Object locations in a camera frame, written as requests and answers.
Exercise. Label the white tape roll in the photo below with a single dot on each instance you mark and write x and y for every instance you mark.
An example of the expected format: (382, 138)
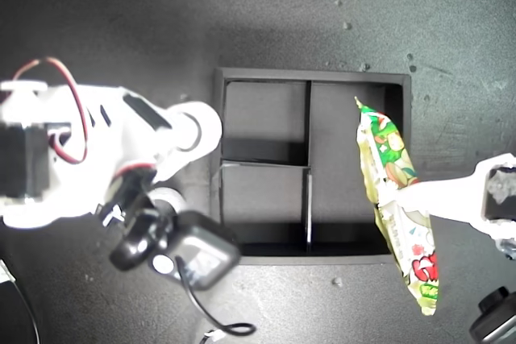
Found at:
(175, 198)
(211, 126)

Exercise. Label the black compartment tray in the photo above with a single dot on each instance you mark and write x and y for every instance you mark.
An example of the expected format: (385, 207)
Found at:
(266, 199)

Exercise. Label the green printed snack bar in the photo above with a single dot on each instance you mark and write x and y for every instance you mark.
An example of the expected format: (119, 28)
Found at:
(387, 146)

